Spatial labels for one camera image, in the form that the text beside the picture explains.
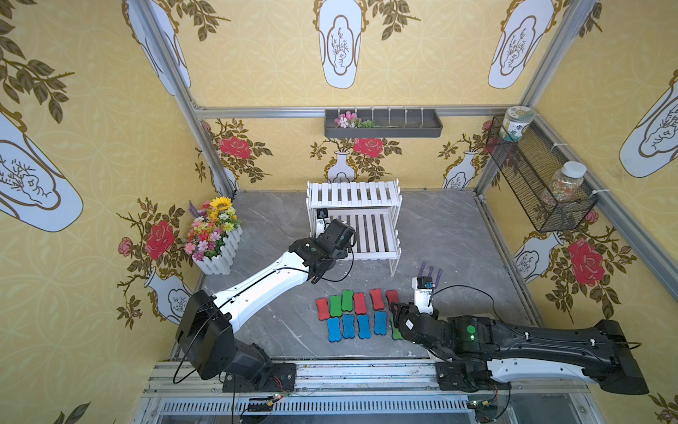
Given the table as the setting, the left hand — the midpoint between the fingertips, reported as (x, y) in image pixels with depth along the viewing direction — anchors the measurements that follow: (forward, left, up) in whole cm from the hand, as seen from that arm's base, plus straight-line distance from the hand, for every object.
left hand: (322, 239), depth 83 cm
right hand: (-19, -21, -5) cm, 29 cm away
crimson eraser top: (-15, -12, -16) cm, 25 cm away
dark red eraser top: (-12, -23, -17) cm, 31 cm away
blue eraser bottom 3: (-23, -13, -16) cm, 31 cm away
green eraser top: (-16, -4, -17) cm, 23 cm away
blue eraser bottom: (-22, -3, -18) cm, 29 cm away
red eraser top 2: (-13, -18, -16) cm, 27 cm away
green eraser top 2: (-13, -8, -17) cm, 22 cm away
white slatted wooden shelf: (+25, -20, -15) cm, 36 cm away
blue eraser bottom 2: (-22, -8, -16) cm, 28 cm away
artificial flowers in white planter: (+3, +35, -2) cm, 35 cm away
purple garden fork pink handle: (-5, -41, -18) cm, 45 cm away
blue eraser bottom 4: (-20, -18, -18) cm, 33 cm away
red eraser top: (-15, 0, -18) cm, 23 cm away
